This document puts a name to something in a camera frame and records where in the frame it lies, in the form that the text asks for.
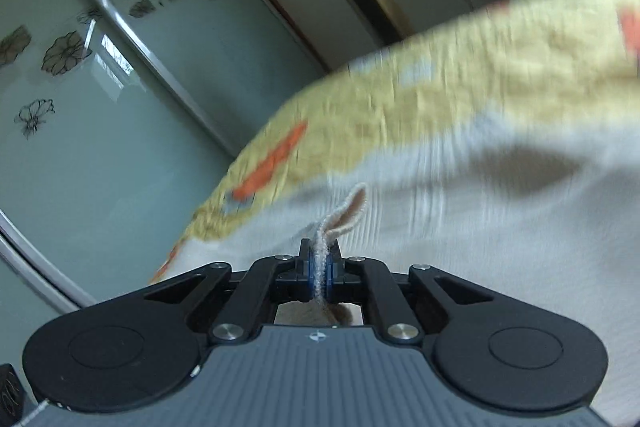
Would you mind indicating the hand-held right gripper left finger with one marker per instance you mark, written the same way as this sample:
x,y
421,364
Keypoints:
x,y
313,274

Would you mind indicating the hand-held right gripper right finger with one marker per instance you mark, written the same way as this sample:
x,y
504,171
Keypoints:
x,y
330,278

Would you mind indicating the white knitted sweater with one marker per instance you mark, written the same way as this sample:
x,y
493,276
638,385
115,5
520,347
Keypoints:
x,y
450,232

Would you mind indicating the yellow printed bedsheet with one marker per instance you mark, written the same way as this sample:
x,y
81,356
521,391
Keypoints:
x,y
450,72

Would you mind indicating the floral glass wardrobe door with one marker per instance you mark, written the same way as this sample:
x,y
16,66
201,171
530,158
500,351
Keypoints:
x,y
60,132
200,22

